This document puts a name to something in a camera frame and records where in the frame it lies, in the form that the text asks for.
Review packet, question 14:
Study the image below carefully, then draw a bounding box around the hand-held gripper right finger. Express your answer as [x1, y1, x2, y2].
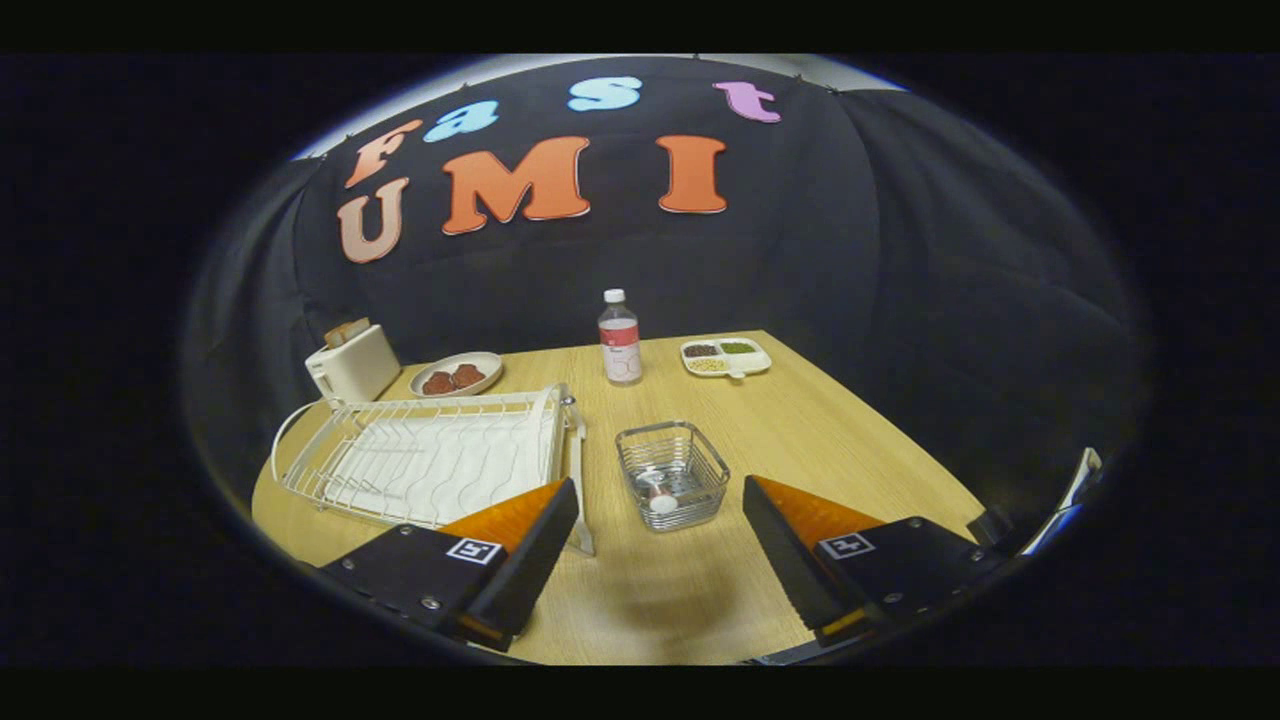
[742, 475, 1006, 646]

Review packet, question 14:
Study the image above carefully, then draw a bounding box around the silver wire basket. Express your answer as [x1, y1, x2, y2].
[615, 421, 731, 533]

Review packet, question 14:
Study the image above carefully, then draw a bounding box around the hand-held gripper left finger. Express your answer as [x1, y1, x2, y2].
[318, 477, 581, 653]

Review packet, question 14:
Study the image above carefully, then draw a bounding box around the cream plate with meat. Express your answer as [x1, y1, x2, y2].
[409, 351, 504, 399]

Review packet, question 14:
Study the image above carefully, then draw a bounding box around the white wire dish rack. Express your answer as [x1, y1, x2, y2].
[270, 383, 596, 557]

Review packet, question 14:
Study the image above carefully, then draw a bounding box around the white spoon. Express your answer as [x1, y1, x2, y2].
[640, 468, 681, 515]

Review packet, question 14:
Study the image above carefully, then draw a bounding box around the clear plastic water bottle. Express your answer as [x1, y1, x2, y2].
[598, 289, 643, 386]

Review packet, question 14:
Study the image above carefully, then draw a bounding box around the white divided condiment dish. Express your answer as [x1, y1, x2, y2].
[680, 338, 772, 379]

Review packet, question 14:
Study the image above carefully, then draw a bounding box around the white toaster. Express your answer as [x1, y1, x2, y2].
[305, 325, 402, 403]

